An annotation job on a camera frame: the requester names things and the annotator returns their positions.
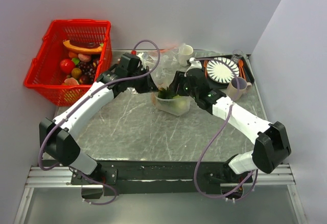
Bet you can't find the black base frame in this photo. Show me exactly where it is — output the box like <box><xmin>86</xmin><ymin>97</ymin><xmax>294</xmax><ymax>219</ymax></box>
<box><xmin>70</xmin><ymin>157</ymin><xmax>253</xmax><ymax>196</ymax></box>

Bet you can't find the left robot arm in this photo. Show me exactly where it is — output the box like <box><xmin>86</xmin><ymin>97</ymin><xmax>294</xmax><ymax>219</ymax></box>
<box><xmin>38</xmin><ymin>53</ymin><xmax>157</xmax><ymax>184</ymax></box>

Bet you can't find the orange fork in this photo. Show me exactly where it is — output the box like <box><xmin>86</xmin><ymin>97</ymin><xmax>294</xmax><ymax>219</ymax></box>
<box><xmin>203</xmin><ymin>60</ymin><xmax>208</xmax><ymax>78</ymax></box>

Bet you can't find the orange spoon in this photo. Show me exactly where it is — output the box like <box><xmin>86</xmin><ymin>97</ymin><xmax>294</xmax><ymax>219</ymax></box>
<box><xmin>238</xmin><ymin>59</ymin><xmax>246</xmax><ymax>80</ymax></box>

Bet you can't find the black tray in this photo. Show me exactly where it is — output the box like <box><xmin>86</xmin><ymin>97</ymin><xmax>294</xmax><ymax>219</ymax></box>
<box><xmin>202</xmin><ymin>55</ymin><xmax>254</xmax><ymax>89</ymax></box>

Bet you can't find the crumpled clear bag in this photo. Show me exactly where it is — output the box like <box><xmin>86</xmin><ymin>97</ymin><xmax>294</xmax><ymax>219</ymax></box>
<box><xmin>139</xmin><ymin>43</ymin><xmax>185</xmax><ymax>69</ymax></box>

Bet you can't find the toy pineapple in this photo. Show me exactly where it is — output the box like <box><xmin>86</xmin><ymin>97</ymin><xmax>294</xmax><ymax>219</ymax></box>
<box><xmin>157</xmin><ymin>87</ymin><xmax>179</xmax><ymax>100</ymax></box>

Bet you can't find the clear glass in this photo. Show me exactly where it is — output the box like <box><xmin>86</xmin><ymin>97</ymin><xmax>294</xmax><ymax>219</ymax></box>
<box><xmin>231</xmin><ymin>50</ymin><xmax>243</xmax><ymax>64</ymax></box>

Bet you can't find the toy green cabbage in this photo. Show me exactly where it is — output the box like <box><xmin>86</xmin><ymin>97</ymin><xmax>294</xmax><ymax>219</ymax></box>
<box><xmin>173</xmin><ymin>96</ymin><xmax>191</xmax><ymax>113</ymax></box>

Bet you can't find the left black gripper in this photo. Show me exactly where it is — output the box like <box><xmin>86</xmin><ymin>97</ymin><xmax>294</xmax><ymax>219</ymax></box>
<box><xmin>128</xmin><ymin>66</ymin><xmax>159</xmax><ymax>94</ymax></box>

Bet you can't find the polka dot zip bag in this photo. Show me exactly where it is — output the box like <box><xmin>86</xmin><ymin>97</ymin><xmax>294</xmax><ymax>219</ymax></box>
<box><xmin>151</xmin><ymin>71</ymin><xmax>191</xmax><ymax>116</ymax></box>

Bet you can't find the red plastic basket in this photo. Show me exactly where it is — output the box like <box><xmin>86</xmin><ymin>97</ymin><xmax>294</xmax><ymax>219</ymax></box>
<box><xmin>24</xmin><ymin>19</ymin><xmax>112</xmax><ymax>106</ymax></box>

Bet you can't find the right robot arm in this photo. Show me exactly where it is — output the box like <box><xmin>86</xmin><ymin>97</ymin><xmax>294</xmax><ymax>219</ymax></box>
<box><xmin>169</xmin><ymin>68</ymin><xmax>291</xmax><ymax>182</ymax></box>

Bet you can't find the beige purple mug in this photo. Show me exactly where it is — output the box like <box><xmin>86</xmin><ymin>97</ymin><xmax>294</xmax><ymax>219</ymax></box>
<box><xmin>226</xmin><ymin>77</ymin><xmax>252</xmax><ymax>101</ymax></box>

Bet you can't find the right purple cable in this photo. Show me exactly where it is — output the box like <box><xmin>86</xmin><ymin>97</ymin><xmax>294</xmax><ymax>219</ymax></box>
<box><xmin>193</xmin><ymin>56</ymin><xmax>259</xmax><ymax>201</ymax></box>

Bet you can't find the toy grapes bunch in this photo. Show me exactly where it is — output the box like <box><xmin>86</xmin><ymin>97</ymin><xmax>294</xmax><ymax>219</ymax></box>
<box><xmin>77</xmin><ymin>58</ymin><xmax>100</xmax><ymax>80</ymax></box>

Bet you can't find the toy peach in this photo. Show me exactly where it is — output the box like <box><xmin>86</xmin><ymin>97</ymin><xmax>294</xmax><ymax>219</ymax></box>
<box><xmin>78</xmin><ymin>54</ymin><xmax>91</xmax><ymax>62</ymax></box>

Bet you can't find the toy papaya slice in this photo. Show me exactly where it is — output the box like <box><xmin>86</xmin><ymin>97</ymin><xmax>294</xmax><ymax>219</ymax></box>
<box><xmin>62</xmin><ymin>40</ymin><xmax>104</xmax><ymax>55</ymax></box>

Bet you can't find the toy red apple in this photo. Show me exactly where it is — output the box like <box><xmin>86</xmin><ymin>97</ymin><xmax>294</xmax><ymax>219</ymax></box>
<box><xmin>59</xmin><ymin>59</ymin><xmax>76</xmax><ymax>74</ymax></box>

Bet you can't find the striped white plate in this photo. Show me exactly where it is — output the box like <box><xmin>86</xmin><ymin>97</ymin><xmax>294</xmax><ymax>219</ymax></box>
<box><xmin>207</xmin><ymin>57</ymin><xmax>240</xmax><ymax>84</ymax></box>

